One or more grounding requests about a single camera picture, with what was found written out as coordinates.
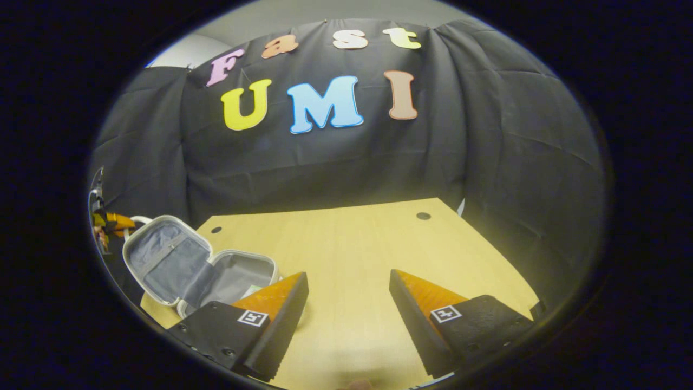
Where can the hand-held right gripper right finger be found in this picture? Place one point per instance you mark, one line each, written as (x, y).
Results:
(414, 325)

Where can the black backdrop cloth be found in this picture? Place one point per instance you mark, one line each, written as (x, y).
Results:
(325, 162)

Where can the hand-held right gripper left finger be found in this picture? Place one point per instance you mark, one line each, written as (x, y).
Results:
(281, 330)

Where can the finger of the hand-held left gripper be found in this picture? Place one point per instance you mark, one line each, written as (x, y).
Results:
(122, 221)

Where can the white suitcase with grey lining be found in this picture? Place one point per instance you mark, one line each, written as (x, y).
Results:
(168, 260)

